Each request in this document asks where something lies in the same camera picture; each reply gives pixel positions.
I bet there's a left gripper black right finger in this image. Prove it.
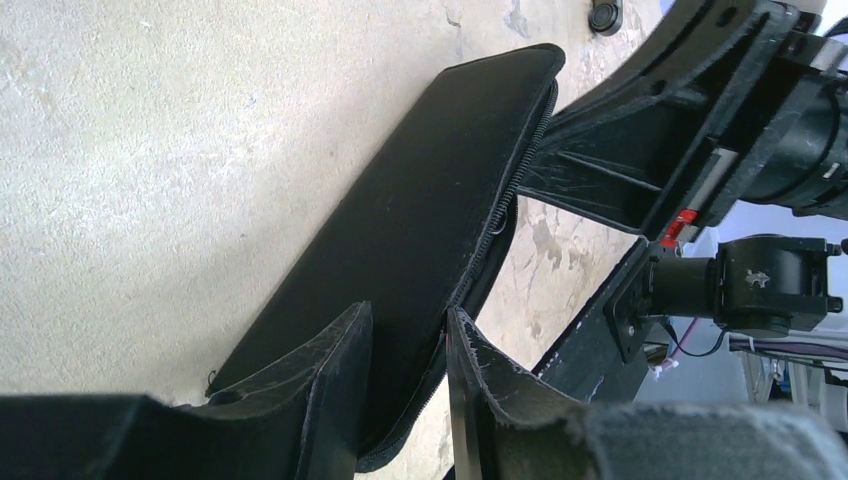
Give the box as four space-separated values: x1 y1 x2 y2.
447 308 847 479

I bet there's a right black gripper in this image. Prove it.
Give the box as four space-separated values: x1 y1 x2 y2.
521 1 847 241

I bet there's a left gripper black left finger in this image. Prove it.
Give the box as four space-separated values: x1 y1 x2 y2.
1 302 372 479

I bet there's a black zip tool case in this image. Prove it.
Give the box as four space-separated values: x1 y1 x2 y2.
209 43 565 472

